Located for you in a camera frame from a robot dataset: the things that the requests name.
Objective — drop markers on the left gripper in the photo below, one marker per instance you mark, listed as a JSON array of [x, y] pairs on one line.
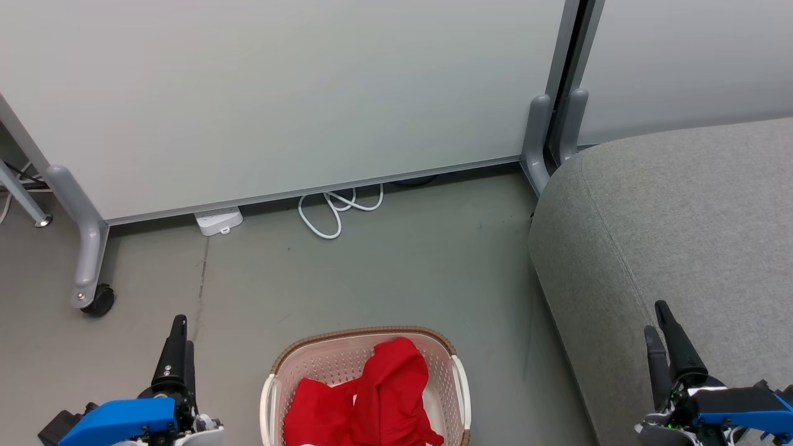
[[201, 428]]

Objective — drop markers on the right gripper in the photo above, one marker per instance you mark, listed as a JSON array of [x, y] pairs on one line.
[[672, 421]]

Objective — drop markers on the red and white garment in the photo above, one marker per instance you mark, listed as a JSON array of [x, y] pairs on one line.
[[396, 384]]

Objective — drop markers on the grey fabric sofa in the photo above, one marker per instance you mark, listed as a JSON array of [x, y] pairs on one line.
[[669, 235]]

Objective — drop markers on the black caster wheel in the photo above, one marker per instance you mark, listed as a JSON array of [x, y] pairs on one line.
[[100, 301]]

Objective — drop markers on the beige plastic laundry basket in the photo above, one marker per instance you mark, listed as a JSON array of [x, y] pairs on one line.
[[322, 362]]

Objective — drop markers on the white power strip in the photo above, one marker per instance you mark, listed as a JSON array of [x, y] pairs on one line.
[[218, 220]]

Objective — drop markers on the grey partition leg with caster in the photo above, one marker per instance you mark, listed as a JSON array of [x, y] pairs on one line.
[[87, 235]]

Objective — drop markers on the grey metal stand pole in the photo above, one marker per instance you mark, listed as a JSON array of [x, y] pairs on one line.
[[21, 195]]

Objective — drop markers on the grey curved partition leg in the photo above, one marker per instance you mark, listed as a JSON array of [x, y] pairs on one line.
[[536, 142], [571, 124]]

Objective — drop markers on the large white partition panel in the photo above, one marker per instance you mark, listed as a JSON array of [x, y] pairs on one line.
[[279, 93]]

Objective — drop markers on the narrow white partition panel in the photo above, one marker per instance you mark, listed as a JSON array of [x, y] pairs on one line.
[[694, 62]]

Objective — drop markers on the blue right camera bracket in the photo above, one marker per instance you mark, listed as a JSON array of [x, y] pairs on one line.
[[743, 406]]

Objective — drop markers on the black block on left bracket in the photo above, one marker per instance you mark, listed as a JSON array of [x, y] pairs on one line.
[[59, 427]]

